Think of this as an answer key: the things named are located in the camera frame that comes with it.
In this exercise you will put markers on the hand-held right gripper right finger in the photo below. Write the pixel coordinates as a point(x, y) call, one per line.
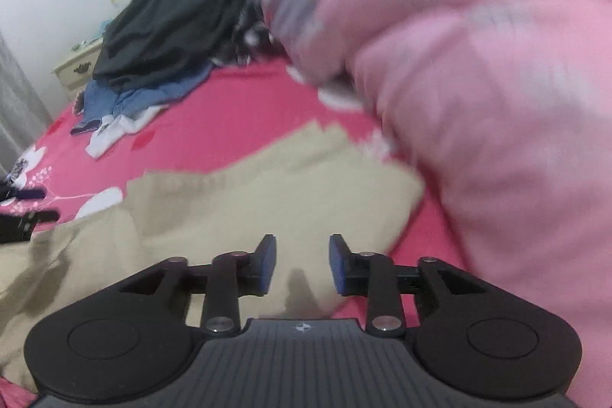
point(337, 264)

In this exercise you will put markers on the light blue item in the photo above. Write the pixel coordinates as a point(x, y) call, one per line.
point(106, 28)

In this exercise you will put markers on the grey curtain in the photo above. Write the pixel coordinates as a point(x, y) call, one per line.
point(19, 111)

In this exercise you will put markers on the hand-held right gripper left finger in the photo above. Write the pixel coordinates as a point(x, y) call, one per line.
point(267, 264)

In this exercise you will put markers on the beige pants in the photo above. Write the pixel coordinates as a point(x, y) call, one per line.
point(239, 207)

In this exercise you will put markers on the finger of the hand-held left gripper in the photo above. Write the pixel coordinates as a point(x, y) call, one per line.
point(21, 194)
point(24, 224)

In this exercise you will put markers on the cream nightstand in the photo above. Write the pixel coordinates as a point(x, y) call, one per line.
point(76, 71)

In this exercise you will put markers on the dark grey garment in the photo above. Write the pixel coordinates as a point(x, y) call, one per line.
point(167, 21)

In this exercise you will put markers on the blue denim garment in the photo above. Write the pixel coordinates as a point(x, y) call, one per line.
point(124, 102)

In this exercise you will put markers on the black and white patterned garment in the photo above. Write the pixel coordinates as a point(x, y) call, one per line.
point(244, 35)

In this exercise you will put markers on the pink floral bed sheet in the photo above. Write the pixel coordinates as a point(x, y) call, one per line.
point(229, 102)

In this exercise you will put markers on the pink quilt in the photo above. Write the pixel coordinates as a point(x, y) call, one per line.
point(478, 78)

